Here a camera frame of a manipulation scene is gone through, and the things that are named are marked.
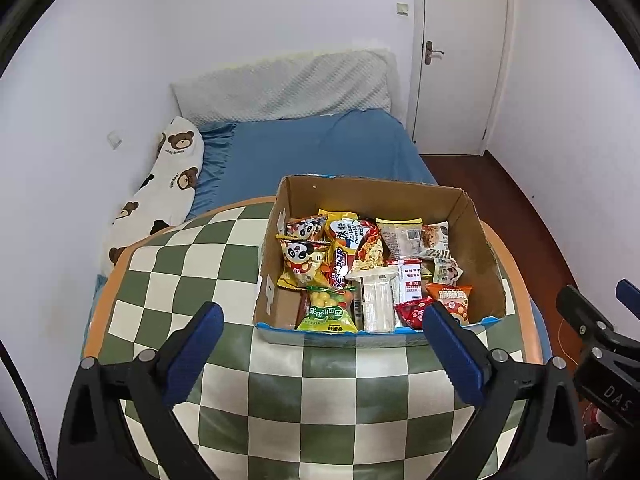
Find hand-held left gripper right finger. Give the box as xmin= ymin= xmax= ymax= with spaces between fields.
xmin=421 ymin=301 xmax=588 ymax=480

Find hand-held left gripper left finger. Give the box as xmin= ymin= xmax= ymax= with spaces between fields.
xmin=56 ymin=301 xmax=226 ymax=480

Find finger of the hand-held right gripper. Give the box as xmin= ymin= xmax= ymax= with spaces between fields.
xmin=556 ymin=284 xmax=621 ymax=347
xmin=615 ymin=279 xmax=640 ymax=318

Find white oat cookie packet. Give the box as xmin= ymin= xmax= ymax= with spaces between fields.
xmin=419 ymin=222 xmax=451 ymax=261

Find orange panda snack packet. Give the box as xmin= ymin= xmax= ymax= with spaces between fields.
xmin=286 ymin=214 xmax=329 ymax=242

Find cardboard box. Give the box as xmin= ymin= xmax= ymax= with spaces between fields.
xmin=252 ymin=174 xmax=508 ymax=348

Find green checkered table cover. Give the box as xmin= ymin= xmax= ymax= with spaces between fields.
xmin=82 ymin=196 xmax=546 ymax=480

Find small white picture packet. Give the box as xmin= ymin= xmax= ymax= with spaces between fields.
xmin=431 ymin=257 xmax=464 ymax=286

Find white red label packet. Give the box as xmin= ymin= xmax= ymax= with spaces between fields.
xmin=386 ymin=257 xmax=424 ymax=306

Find clear wafer packet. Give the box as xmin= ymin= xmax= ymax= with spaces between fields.
xmin=346 ymin=266 xmax=399 ymax=333

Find brown clear snack packet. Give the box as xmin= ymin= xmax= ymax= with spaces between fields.
xmin=375 ymin=217 xmax=424 ymax=262

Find green snack packet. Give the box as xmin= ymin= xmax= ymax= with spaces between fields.
xmin=296 ymin=285 xmax=360 ymax=334

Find yellow panda snack packet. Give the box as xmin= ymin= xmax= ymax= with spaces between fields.
xmin=276 ymin=234 xmax=332 ymax=290

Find yellow red snack packet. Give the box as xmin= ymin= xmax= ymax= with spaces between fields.
xmin=319 ymin=209 xmax=387 ymax=292

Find bear print pillow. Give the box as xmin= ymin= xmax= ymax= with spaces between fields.
xmin=102 ymin=116 xmax=206 ymax=277

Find blue bed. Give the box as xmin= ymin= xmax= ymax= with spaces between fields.
xmin=89 ymin=109 xmax=545 ymax=333

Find white door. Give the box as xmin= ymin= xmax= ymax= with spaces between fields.
xmin=407 ymin=0 xmax=516 ymax=157

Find black cable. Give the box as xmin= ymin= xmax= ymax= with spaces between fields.
xmin=0 ymin=342 xmax=57 ymax=480

